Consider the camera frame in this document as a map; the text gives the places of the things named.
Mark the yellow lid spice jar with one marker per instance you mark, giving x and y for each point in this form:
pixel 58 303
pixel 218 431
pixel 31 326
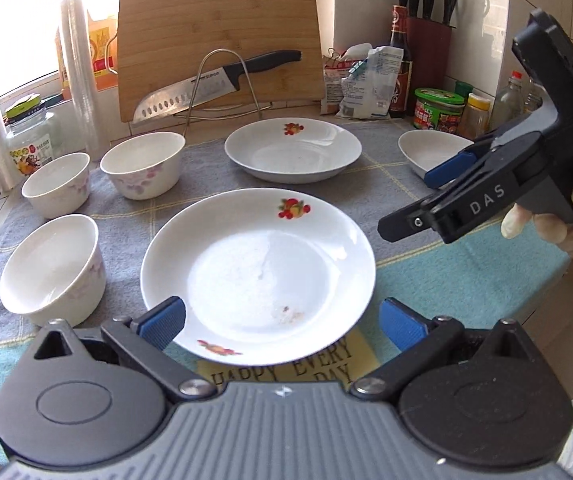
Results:
pixel 475 117

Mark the white bowl with floral print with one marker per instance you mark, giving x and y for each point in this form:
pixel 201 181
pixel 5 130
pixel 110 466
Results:
pixel 141 180
pixel 56 200
pixel 46 270

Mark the orange cooking wine bottle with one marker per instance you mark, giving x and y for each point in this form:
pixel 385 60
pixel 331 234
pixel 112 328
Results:
pixel 101 45

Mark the green cap bottle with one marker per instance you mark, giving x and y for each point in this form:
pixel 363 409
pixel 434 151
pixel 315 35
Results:
pixel 463 90

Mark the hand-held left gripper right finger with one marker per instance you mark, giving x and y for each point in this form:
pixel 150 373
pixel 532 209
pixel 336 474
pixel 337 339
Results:
pixel 401 325

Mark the green binder clip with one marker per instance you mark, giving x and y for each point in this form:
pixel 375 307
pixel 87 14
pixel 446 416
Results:
pixel 360 67

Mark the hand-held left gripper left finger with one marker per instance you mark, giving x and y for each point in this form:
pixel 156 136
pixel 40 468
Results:
pixel 161 322

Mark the white plate with fruit print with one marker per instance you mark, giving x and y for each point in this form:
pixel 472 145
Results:
pixel 426 152
pixel 286 152
pixel 246 270

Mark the glass jar with label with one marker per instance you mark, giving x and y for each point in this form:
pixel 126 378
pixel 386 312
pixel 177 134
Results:
pixel 31 145

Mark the grey checked mat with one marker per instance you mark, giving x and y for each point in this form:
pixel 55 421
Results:
pixel 201 175

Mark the clear bottle with red cap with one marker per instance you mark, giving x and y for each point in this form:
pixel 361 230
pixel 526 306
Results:
pixel 509 105

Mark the small clear bottle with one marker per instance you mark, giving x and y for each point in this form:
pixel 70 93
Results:
pixel 532 100

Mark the bamboo cutting board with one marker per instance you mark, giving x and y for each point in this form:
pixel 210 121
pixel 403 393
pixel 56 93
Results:
pixel 176 35

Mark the dark soy sauce bottle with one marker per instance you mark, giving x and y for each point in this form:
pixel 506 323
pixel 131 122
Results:
pixel 400 85

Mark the large cling film roll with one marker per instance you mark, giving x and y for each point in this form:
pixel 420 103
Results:
pixel 79 70

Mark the dark red knife block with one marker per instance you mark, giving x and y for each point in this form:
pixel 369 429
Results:
pixel 429 55

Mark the metal binder clip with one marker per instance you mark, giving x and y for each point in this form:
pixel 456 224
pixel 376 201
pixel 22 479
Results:
pixel 330 55

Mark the white and blue bag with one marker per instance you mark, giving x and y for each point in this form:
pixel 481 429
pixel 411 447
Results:
pixel 376 85

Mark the green lid sauce jar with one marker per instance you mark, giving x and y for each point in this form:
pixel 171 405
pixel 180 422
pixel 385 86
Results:
pixel 439 110

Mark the teal mat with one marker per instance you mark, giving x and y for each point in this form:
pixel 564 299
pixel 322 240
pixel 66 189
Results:
pixel 466 280

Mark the person's right hand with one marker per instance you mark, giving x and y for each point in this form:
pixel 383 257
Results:
pixel 541 227

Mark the orange and white bag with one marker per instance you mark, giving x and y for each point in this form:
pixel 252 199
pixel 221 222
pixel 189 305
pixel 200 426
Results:
pixel 331 90

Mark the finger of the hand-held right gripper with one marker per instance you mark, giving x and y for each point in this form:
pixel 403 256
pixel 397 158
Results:
pixel 449 170
pixel 476 207

